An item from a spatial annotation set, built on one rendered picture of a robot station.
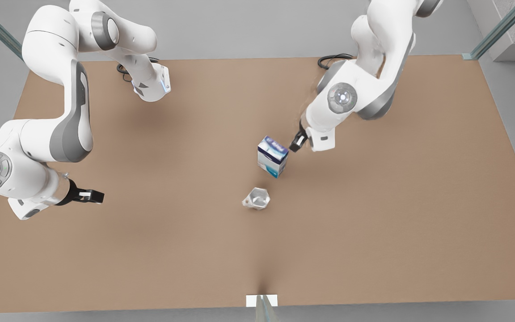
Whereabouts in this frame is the clear faceted glass cup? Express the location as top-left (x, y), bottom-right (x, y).
top-left (241, 187), bottom-right (270, 211)

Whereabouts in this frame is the blue and white carton box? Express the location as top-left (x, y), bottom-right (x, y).
top-left (257, 136), bottom-right (290, 179)

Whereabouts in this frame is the silver frame post with foot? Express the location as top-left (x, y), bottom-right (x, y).
top-left (246, 294), bottom-right (279, 322)

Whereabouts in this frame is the black cable loop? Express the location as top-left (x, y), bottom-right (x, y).
top-left (116, 57), bottom-right (160, 84)
top-left (317, 53), bottom-right (355, 70)

